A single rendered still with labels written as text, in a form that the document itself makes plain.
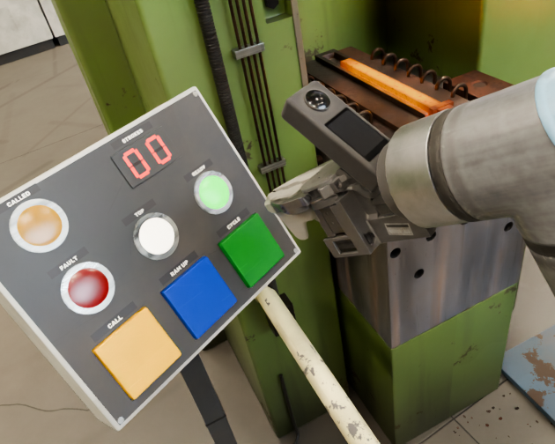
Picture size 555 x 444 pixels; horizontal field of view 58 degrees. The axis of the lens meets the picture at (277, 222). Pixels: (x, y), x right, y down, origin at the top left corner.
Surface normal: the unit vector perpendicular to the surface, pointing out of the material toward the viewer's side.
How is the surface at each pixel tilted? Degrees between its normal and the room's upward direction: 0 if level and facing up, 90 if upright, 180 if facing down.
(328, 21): 90
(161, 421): 0
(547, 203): 91
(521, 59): 90
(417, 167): 62
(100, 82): 90
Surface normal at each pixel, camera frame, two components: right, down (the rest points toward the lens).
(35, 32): 0.50, 0.47
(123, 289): 0.57, -0.13
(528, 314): -0.17, -0.77
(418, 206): -0.51, 0.71
